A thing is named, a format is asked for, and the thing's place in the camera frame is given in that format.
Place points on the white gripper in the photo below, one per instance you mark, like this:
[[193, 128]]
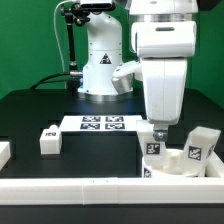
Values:
[[163, 86]]

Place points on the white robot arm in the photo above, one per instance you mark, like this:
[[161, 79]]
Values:
[[105, 72]]

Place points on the white tag marker sheet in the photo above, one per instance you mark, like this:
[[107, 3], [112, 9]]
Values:
[[99, 123]]

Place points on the white right fence bar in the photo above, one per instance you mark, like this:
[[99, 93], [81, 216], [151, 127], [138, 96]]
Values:
[[215, 168]]

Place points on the white fence bar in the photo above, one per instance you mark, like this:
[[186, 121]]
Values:
[[215, 168], [111, 191]]

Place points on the white front fence bar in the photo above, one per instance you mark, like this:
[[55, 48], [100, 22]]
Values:
[[111, 191]]

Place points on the white left fence block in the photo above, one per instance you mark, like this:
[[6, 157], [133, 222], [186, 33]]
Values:
[[5, 153]]

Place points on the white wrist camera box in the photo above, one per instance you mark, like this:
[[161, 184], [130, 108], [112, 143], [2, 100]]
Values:
[[163, 39]]

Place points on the overhead camera on mount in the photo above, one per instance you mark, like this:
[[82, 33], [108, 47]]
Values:
[[94, 5]]

